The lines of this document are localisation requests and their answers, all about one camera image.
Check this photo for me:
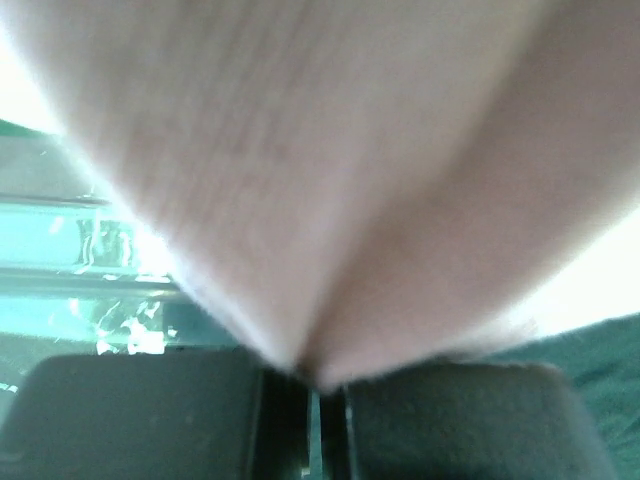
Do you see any black t shirt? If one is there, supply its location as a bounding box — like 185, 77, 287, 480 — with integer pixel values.
491, 314, 639, 480

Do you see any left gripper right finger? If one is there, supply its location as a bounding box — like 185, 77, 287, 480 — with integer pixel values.
346, 364, 618, 479

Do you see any clear plastic bin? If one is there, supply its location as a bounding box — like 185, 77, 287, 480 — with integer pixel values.
1, 122, 234, 404

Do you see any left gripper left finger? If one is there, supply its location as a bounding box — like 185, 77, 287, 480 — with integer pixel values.
1, 350, 262, 479

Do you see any pink t shirt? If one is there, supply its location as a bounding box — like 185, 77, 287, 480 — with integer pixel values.
1, 1, 639, 389

